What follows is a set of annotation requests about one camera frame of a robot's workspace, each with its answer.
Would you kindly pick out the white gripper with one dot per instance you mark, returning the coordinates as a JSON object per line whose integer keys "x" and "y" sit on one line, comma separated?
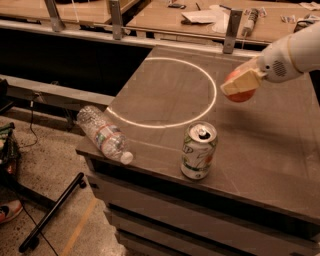
{"x": 275, "y": 64}

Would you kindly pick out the red apple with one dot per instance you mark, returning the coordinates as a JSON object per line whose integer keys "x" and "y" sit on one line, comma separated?
{"x": 239, "y": 97}

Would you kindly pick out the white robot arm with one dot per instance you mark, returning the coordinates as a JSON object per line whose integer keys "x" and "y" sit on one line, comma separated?
{"x": 309, "y": 59}

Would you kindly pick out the white green 7up can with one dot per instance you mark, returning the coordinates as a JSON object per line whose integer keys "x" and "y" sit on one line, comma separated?
{"x": 200, "y": 143}

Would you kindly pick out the white tube on table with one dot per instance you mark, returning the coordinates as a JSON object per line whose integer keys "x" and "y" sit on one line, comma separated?
{"x": 250, "y": 23}

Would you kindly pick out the white paper sheets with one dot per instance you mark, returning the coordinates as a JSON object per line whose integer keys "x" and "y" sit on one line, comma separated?
{"x": 215, "y": 15}

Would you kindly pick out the black tape roll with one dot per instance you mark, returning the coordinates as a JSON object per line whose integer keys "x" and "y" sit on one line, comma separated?
{"x": 303, "y": 24}

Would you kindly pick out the clear plastic water bottle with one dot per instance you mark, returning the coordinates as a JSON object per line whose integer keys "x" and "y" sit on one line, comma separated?
{"x": 104, "y": 134}

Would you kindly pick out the grey drawer cabinet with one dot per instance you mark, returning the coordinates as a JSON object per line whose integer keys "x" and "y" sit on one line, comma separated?
{"x": 156, "y": 210}

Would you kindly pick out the dark bag on floor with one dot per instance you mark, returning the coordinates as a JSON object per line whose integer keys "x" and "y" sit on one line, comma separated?
{"x": 9, "y": 150}

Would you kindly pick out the black metal stand bar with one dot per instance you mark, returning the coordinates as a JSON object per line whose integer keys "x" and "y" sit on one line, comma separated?
{"x": 32, "y": 239}

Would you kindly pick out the red white shoe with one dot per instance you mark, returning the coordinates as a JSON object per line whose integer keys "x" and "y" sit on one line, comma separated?
{"x": 10, "y": 210}

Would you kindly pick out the metal bracket post right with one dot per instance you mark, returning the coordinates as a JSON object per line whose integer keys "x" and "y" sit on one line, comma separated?
{"x": 232, "y": 31}

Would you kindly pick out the metal bracket post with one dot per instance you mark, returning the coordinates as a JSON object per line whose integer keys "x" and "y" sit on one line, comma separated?
{"x": 232, "y": 31}
{"x": 56, "y": 22}
{"x": 116, "y": 19}

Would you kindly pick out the metal bracket post middle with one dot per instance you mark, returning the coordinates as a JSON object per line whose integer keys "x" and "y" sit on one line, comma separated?
{"x": 116, "y": 19}

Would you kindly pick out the metal bracket post left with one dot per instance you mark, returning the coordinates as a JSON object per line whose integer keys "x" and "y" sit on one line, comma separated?
{"x": 56, "y": 22}

